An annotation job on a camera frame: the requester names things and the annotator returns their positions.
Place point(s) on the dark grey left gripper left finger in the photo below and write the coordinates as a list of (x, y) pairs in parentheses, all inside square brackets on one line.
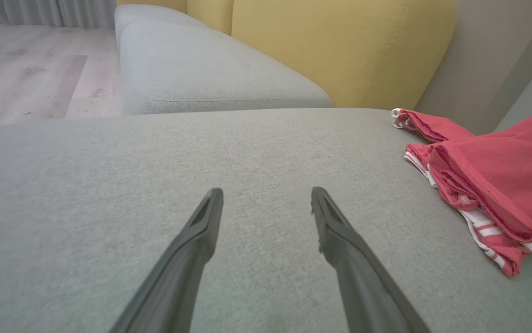
[(178, 273)]

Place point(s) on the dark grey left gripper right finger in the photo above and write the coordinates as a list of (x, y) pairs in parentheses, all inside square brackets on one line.
[(363, 282)]

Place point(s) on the red shorts white trim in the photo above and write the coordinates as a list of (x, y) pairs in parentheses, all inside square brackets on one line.
[(437, 127)]

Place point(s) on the red jersey with lettering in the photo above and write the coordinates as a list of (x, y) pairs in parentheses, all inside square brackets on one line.
[(502, 180)]

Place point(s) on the grey sofa seat cushion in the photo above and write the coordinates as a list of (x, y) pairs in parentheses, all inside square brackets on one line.
[(150, 16), (210, 69)]

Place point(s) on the wide yellow sofa back cushion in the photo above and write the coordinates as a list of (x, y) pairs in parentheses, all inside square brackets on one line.
[(340, 51)]

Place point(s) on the narrow yellow sofa back cushion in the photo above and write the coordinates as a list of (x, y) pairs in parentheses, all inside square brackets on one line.
[(209, 14)]

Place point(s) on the grey pleated curtain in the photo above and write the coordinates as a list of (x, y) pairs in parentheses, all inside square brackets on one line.
[(44, 11)]

